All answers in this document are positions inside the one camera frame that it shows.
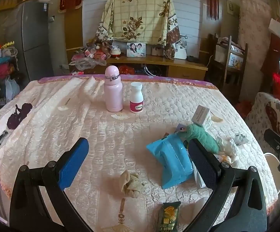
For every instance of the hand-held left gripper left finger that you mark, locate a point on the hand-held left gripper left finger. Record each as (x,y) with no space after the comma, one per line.
(73,164)

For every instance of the large wedding photo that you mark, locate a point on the large wedding photo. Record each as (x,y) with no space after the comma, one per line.
(181,49)

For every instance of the floral yellow cloth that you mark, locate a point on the floral yellow cloth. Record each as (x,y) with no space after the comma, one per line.
(140,14)

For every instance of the clear plastic bag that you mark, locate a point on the clear plastic bag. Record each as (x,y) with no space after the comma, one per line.
(87,64)

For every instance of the small wall picture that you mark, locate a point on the small wall picture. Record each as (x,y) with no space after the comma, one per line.
(232,7)

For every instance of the dark purple hair scrunchie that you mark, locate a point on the dark purple hair scrunchie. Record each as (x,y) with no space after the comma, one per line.
(17,118)

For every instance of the red tassel ornament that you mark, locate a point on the red tassel ornament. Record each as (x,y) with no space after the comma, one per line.
(213,0)

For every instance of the rolled floral pink mattress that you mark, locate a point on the rolled floral pink mattress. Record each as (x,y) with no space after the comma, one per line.
(253,24)

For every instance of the white pill bottle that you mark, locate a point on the white pill bottle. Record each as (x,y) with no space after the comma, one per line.
(136,99)

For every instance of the green snack wrapper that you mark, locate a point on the green snack wrapper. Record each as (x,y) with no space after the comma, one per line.
(169,217)

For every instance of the white plastic wrapper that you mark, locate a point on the white plastic wrapper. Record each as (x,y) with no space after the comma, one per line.
(240,139)

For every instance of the wooden cabinet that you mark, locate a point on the wooden cabinet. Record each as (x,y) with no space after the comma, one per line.
(173,66)

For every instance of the white round bin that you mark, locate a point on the white round bin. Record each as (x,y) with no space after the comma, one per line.
(274,171)

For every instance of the white paper bag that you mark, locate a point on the white paper bag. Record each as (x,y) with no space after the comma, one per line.
(277,27)

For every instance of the framed couple photo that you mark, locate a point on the framed couple photo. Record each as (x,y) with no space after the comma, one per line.
(136,49)

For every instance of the cluttered storage rack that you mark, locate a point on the cluttered storage rack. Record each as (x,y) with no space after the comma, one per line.
(0,67)

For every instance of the pile of bottles and toys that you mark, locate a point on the pile of bottles and toys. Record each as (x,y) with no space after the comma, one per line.
(99,50)

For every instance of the pink bottle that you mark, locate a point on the pink bottle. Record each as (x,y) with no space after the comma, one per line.
(113,91)

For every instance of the wooden chair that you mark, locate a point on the wooden chair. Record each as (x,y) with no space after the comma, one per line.
(229,62)

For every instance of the pink quilted bed mattress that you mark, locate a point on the pink quilted bed mattress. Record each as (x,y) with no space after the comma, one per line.
(82,116)

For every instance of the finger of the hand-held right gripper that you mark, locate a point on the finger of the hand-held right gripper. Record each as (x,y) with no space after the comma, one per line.
(274,139)

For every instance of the green knitted cloth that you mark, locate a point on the green knitted cloth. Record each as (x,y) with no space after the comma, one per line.
(200,135)

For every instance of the white green carton box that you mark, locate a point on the white green carton box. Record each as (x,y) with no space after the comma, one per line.
(201,116)

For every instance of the crumpled beige paper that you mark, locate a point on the crumpled beige paper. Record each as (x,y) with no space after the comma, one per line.
(130,183)

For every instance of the crumpled white tissue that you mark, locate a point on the crumpled white tissue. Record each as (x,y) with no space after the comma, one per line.
(229,146)

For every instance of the grey refrigerator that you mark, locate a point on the grey refrigerator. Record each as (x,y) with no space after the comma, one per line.
(29,38)

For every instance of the black clip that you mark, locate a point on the black clip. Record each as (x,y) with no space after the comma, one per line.
(1,138)

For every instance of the floral covered sofa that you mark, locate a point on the floral covered sofa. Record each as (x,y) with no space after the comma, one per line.
(263,116)

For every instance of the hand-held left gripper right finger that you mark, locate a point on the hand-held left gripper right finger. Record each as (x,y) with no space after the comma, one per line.
(202,164)

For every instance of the orange red floor bag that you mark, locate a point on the orange red floor bag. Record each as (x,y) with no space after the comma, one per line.
(243,107)

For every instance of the blue wet wipes packet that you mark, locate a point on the blue wet wipes packet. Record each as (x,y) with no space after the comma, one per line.
(169,157)

